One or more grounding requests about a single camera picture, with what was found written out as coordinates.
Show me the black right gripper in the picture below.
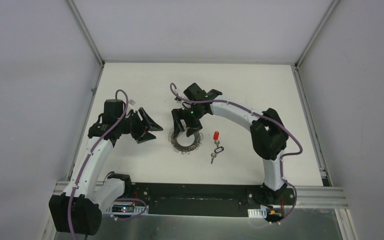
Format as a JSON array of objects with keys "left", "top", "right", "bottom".
[{"left": 172, "top": 103, "right": 207, "bottom": 140}]

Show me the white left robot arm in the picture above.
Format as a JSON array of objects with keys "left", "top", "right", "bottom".
[{"left": 48, "top": 99, "right": 163, "bottom": 237}]

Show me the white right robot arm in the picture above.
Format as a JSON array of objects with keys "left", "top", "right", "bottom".
[{"left": 169, "top": 83, "right": 291, "bottom": 205}]

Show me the red key tag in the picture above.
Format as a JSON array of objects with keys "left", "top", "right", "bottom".
[{"left": 213, "top": 131, "right": 220, "bottom": 141}]

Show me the silver key on red tag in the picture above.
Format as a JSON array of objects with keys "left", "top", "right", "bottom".
[{"left": 214, "top": 140, "right": 220, "bottom": 148}]

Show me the silver key on black tag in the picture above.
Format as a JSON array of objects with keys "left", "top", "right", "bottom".
[{"left": 210, "top": 152, "right": 217, "bottom": 164}]

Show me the black key tag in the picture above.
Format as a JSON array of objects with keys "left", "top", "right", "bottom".
[{"left": 214, "top": 146, "right": 224, "bottom": 154}]

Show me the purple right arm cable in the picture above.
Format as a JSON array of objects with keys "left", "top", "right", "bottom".
[{"left": 169, "top": 82, "right": 304, "bottom": 226}]

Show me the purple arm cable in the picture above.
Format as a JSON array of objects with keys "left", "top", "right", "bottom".
[
  {"left": 67, "top": 89, "right": 148, "bottom": 240},
  {"left": 169, "top": 82, "right": 304, "bottom": 226}
]

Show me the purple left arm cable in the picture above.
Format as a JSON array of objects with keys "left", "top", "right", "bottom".
[{"left": 67, "top": 89, "right": 148, "bottom": 240}]

